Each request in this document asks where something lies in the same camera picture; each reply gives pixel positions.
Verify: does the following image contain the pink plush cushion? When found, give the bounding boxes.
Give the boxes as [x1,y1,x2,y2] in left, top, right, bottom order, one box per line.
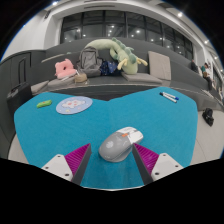
[54,58,78,80]

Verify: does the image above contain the person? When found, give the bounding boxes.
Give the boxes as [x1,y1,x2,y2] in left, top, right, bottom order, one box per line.
[190,59,200,74]
[200,62,214,91]

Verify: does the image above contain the white marker with black cap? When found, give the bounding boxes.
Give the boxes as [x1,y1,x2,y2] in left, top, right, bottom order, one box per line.
[159,92,178,104]

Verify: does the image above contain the small green eraser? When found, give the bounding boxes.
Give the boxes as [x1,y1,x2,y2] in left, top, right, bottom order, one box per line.
[36,99,53,109]

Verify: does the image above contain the white marker with blue cap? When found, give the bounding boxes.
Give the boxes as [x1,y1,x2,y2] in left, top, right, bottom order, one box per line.
[162,91,180,101]

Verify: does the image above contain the black bag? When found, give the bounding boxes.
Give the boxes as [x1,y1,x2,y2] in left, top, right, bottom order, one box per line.
[201,107,215,127]

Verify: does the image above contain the round light blue mouse pad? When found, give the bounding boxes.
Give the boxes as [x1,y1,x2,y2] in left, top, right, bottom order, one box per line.
[55,95,94,115]

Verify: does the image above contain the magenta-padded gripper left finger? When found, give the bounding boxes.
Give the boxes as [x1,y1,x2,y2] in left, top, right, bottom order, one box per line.
[41,143,92,186]

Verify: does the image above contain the small beige pouch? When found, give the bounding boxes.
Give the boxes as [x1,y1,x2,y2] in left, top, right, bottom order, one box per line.
[73,72,88,84]

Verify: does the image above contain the flat grey seat cushion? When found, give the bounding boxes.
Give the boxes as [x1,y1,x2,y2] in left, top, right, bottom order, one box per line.
[47,75,79,88]
[120,71,164,85]
[30,80,49,94]

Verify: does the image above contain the green dragon plush toy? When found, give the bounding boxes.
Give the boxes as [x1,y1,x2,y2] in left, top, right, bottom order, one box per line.
[83,37,149,76]

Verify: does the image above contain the ceiling spot lights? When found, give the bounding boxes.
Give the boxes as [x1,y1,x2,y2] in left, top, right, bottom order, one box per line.
[51,0,218,58]

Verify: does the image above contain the black suitcase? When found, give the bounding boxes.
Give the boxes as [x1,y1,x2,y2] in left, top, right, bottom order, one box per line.
[6,58,34,116]

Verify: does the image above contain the grey backpack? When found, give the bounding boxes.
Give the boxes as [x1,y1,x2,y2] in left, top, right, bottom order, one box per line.
[77,46,103,78]

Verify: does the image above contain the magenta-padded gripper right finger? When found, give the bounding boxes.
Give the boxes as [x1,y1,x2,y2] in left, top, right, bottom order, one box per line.
[132,142,184,185]

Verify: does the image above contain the upright grey seat cushion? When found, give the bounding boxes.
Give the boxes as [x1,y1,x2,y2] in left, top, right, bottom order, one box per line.
[147,50,172,81]

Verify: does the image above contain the grey and white computer mouse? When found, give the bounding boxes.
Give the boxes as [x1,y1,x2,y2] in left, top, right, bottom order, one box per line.
[98,126,144,163]

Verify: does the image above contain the dark blue patterned bag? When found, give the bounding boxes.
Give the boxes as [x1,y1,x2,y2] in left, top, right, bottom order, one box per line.
[99,59,118,76]

